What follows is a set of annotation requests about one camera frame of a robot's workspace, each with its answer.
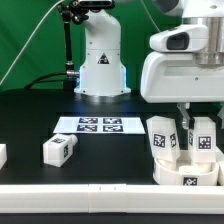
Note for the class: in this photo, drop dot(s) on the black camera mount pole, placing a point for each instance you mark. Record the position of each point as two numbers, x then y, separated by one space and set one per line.
76 12

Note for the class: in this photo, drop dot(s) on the white left fence bar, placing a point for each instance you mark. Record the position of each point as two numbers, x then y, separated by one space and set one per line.
3 155

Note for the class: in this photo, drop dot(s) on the white front fence bar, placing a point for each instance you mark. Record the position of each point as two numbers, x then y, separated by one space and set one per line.
111 198

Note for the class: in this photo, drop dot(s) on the paper sheet with markers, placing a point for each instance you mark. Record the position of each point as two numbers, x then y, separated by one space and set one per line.
99 125

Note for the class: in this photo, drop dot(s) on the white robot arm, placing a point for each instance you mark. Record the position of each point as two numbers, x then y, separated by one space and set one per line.
201 33

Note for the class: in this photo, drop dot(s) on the round white stool seat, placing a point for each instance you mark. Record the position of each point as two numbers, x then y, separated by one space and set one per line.
185 174

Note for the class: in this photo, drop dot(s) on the white right fence bar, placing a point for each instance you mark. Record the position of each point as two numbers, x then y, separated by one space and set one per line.
220 161

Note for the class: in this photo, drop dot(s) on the white fence bar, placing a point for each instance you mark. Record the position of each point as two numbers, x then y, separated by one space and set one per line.
111 198
220 161
3 155

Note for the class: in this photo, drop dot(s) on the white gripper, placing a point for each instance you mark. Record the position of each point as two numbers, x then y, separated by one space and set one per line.
175 78

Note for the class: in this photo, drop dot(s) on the green backdrop curtain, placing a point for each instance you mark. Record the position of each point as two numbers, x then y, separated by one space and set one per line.
32 39

